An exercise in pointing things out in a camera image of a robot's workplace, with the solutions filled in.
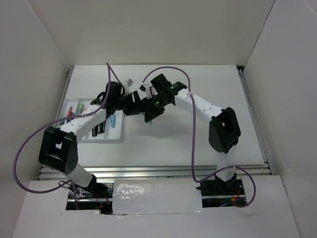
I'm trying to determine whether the pink cap black highlighter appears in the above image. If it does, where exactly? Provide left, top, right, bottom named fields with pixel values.
left=92, top=126, right=99, bottom=137

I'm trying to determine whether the yellow cap black highlighter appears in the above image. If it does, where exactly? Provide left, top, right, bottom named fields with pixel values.
left=98, top=123, right=104, bottom=134

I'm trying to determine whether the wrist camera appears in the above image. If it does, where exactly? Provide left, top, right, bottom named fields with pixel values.
left=122, top=79, right=134, bottom=95
left=140, top=84, right=156, bottom=98

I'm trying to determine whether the red gel pen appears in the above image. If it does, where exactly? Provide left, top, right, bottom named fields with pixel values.
left=68, top=107, right=73, bottom=117

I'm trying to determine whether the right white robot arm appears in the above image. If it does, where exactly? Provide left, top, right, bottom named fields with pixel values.
left=140, top=74, right=241, bottom=194

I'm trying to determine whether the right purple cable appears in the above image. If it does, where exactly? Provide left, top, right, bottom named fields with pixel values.
left=141, top=66, right=256, bottom=208

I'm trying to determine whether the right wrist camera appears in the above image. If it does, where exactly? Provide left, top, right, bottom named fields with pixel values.
left=140, top=84, right=156, bottom=98

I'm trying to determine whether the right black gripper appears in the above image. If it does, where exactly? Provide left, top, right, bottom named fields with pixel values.
left=142, top=93, right=170, bottom=122

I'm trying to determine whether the mint L-point highlighter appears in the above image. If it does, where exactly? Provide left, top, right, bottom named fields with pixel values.
left=75, top=102, right=85, bottom=116

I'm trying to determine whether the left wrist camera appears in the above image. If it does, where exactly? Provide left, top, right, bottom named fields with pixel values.
left=122, top=79, right=134, bottom=95

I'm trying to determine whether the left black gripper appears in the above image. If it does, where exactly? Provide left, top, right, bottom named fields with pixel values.
left=114, top=91, right=145, bottom=117

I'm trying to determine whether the white foil cover sheet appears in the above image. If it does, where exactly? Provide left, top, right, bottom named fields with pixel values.
left=112, top=178, right=203, bottom=215

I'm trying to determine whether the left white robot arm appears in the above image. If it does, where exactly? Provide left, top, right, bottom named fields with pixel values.
left=39, top=79, right=141, bottom=198

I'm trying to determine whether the white compartment tray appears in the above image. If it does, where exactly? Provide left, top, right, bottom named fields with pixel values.
left=59, top=98, right=124, bottom=143

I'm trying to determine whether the aluminium frame rail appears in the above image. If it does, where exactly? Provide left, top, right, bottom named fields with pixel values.
left=37, top=64, right=278, bottom=206

